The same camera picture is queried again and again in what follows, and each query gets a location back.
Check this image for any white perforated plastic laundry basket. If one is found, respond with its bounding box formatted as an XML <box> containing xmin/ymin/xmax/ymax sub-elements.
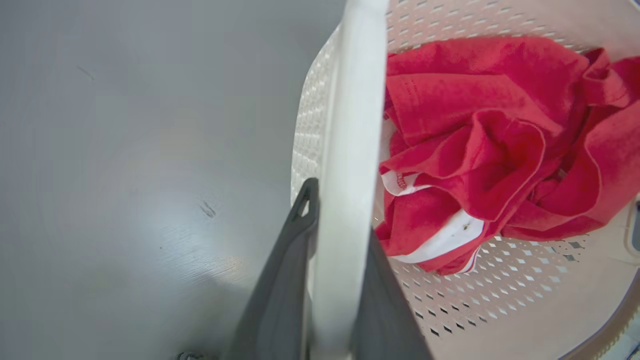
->
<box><xmin>290</xmin><ymin>0</ymin><xmax>640</xmax><ymax>360</ymax></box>

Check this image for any red and white garment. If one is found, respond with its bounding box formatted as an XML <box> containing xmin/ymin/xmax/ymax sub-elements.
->
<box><xmin>375</xmin><ymin>36</ymin><xmax>640</xmax><ymax>276</ymax></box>

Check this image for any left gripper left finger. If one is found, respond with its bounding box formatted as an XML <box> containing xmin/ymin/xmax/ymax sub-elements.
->
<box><xmin>225</xmin><ymin>177</ymin><xmax>321</xmax><ymax>360</ymax></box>

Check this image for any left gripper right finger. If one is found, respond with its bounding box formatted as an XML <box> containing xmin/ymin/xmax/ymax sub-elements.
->
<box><xmin>350</xmin><ymin>229</ymin><xmax>434</xmax><ymax>360</ymax></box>

